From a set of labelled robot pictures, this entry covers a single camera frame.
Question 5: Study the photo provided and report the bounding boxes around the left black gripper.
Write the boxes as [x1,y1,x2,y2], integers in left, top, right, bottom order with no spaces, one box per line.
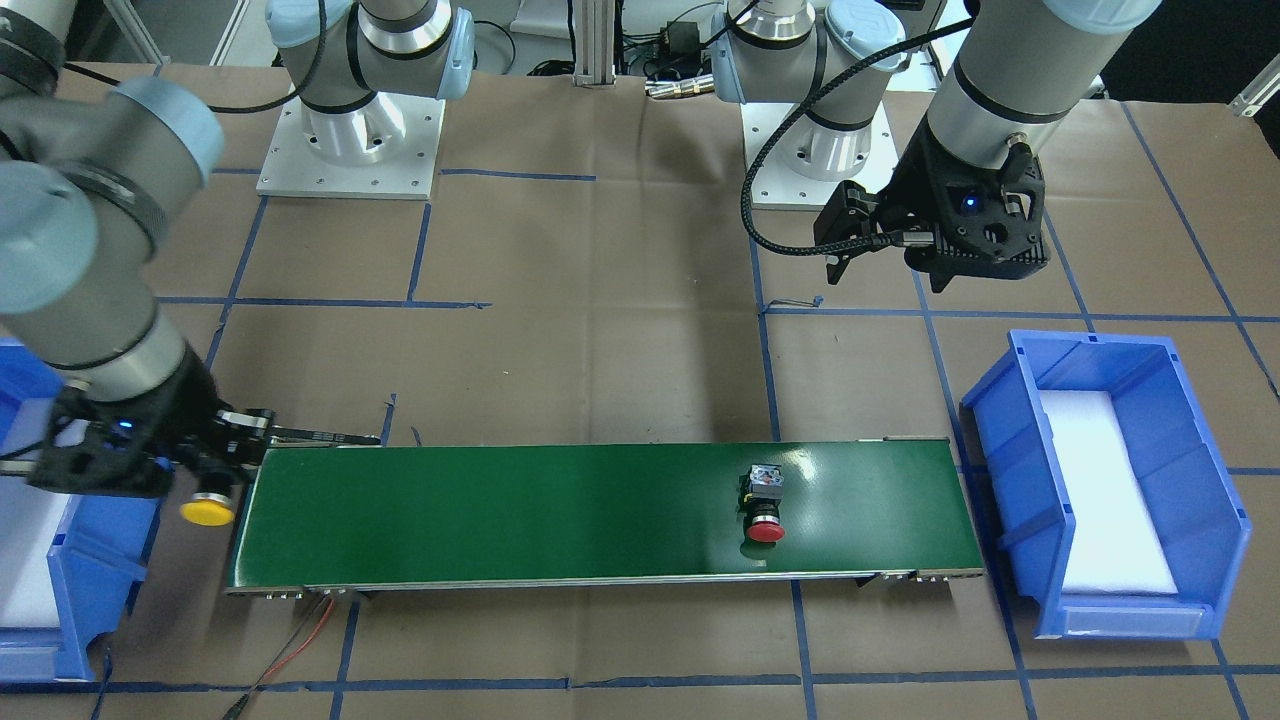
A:
[812,126,1044,293]

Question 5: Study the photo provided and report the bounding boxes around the black braided cable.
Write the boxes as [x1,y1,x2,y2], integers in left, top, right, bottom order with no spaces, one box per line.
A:
[740,15,980,258]

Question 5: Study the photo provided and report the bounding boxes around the aluminium frame post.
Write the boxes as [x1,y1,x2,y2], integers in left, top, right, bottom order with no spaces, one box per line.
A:
[568,1,622,87]

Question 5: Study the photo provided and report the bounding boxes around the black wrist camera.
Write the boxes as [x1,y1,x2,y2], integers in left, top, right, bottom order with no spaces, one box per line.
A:
[26,416,174,498]
[905,135,1051,293]

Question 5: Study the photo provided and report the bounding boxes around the white foam pad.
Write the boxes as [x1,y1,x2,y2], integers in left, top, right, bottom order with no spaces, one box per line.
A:
[1,477,70,629]
[1039,389,1178,596]

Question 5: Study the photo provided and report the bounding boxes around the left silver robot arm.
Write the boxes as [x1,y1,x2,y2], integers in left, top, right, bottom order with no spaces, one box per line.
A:
[710,1,1157,293]

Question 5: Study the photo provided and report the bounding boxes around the red and black wires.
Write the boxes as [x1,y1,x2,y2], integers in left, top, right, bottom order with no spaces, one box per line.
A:
[221,592,340,719]

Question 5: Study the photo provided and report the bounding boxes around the red push button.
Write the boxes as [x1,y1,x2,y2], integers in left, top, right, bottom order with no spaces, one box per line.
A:
[739,464,785,544]

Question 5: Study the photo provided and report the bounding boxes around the yellow push button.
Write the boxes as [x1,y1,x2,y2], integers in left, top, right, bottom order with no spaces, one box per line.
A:
[179,486,238,527]

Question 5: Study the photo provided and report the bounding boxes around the blue plastic bin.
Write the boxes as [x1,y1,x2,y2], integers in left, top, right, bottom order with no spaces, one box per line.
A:
[963,329,1252,641]
[0,338,166,683]

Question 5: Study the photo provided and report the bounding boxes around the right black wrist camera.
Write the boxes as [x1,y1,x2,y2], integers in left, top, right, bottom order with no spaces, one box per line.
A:
[26,416,174,498]

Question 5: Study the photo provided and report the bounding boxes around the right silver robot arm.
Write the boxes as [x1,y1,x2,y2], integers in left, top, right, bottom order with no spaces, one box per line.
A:
[1,1,475,503]

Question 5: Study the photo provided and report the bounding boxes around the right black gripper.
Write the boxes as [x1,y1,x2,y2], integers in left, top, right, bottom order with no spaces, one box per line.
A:
[50,348,276,491]

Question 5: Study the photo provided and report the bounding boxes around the green conveyor belt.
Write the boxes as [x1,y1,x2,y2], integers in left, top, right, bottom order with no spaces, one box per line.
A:
[225,438,984,594]

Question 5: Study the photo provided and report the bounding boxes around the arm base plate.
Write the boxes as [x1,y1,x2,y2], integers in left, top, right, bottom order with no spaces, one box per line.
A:
[256,94,447,201]
[751,104,899,211]

